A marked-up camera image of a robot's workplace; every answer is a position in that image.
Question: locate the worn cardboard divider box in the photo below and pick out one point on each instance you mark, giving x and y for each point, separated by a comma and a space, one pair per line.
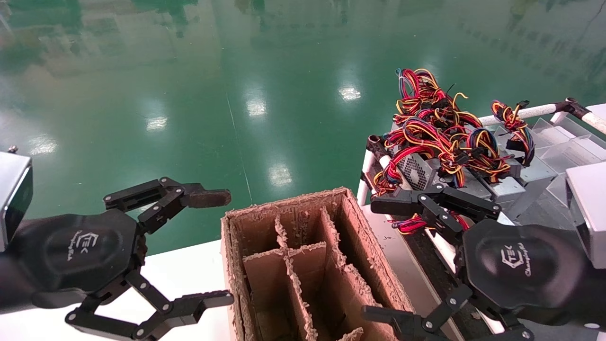
350, 293

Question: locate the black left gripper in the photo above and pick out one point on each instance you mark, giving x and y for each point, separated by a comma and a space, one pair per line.
80, 255

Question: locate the grey metal power supply unit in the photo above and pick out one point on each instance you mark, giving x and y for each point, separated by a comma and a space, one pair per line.
476, 189
539, 177
509, 189
409, 225
416, 168

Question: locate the clear plastic compartment tray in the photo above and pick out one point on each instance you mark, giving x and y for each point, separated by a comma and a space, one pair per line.
568, 151

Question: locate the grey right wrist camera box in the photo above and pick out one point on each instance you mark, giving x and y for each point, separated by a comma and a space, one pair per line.
592, 213

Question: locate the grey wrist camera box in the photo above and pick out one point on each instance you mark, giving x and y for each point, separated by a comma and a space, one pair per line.
592, 213
12, 189

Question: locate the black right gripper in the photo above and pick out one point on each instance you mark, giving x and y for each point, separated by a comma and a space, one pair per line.
516, 265

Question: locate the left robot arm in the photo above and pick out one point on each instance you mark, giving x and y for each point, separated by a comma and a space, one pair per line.
9, 289

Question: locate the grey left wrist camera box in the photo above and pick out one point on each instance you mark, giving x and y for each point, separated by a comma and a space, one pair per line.
12, 189

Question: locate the white pipe rack frame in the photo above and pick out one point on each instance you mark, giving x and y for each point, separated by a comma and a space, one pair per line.
535, 111

